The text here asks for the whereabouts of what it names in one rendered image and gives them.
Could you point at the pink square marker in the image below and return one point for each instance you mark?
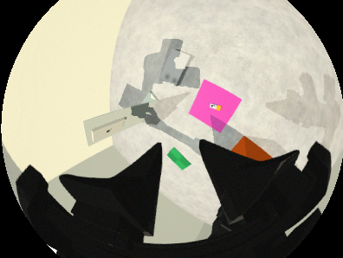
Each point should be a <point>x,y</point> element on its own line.
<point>210,93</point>

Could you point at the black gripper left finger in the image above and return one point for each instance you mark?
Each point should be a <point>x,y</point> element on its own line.
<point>132,193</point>

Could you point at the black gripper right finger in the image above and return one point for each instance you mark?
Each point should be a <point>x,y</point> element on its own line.
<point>239,180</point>

